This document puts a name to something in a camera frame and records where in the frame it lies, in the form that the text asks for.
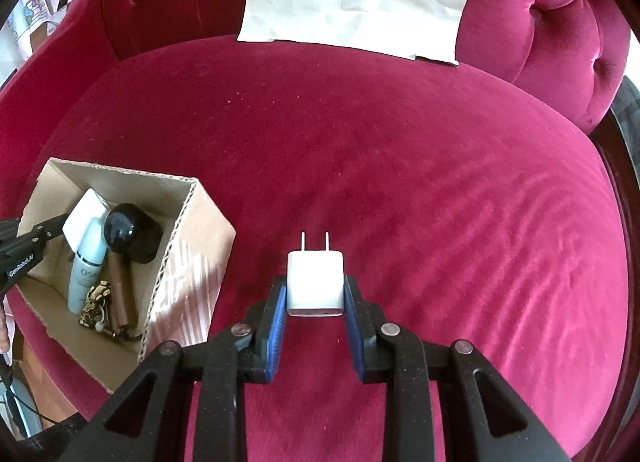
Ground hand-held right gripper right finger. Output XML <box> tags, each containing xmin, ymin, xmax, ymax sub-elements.
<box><xmin>342</xmin><ymin>276</ymin><xmax>573</xmax><ymax>462</ymax></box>

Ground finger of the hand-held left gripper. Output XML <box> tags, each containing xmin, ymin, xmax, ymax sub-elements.
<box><xmin>0</xmin><ymin>212</ymin><xmax>69</xmax><ymax>295</ymax></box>

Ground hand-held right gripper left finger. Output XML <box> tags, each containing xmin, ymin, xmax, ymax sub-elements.
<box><xmin>55</xmin><ymin>276</ymin><xmax>289</xmax><ymax>462</ymax></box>

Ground pale teal lotion bottle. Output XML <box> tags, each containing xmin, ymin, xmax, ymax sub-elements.
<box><xmin>67</xmin><ymin>217</ymin><xmax>110</xmax><ymax>315</ymax></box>

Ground small white plug charger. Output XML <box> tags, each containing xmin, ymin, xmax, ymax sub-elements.
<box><xmin>286</xmin><ymin>232</ymin><xmax>346</xmax><ymax>319</ymax></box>

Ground large white power adapter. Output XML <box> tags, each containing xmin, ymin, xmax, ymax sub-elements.
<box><xmin>62</xmin><ymin>188</ymin><xmax>110</xmax><ymax>253</ymax></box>

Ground metal keychain with charms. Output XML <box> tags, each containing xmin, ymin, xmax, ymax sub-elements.
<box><xmin>77</xmin><ymin>281</ymin><xmax>143</xmax><ymax>343</ymax></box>

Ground dark blue round ball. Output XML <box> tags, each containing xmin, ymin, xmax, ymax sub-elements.
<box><xmin>102</xmin><ymin>203</ymin><xmax>165</xmax><ymax>263</ymax></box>

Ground brown lipstick tube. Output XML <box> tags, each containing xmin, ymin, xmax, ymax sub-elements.
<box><xmin>109</xmin><ymin>254</ymin><xmax>137</xmax><ymax>331</ymax></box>

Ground cardboard box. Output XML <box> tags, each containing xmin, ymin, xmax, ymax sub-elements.
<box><xmin>10</xmin><ymin>158</ymin><xmax>237</xmax><ymax>396</ymax></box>

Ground red velvet tufted sofa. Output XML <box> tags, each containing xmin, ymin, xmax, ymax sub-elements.
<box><xmin>0</xmin><ymin>0</ymin><xmax>632</xmax><ymax>462</ymax></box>

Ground grey plaid blanket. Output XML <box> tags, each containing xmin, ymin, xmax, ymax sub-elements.
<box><xmin>611</xmin><ymin>76</ymin><xmax>640</xmax><ymax>187</ymax></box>

